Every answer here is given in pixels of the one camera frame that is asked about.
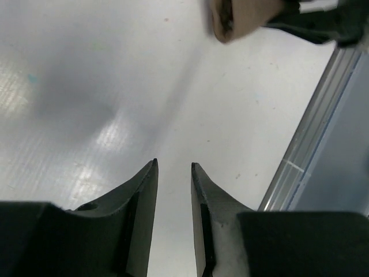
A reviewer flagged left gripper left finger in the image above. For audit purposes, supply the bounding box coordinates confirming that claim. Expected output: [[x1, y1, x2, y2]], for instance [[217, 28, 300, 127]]
[[1, 160, 158, 276]]

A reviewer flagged aluminium table edge rail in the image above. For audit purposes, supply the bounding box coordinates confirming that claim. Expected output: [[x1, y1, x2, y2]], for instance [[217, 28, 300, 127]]
[[258, 48, 363, 211]]

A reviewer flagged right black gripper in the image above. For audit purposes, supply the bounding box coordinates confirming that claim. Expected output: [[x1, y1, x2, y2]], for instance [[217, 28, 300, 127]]
[[264, 1, 368, 48]]

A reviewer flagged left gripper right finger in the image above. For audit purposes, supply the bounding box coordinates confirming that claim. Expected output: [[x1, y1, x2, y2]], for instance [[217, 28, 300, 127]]
[[191, 163, 368, 276]]

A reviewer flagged brown sock with striped cuff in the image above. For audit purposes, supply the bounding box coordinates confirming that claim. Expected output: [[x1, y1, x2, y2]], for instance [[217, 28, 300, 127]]
[[209, 0, 287, 44]]

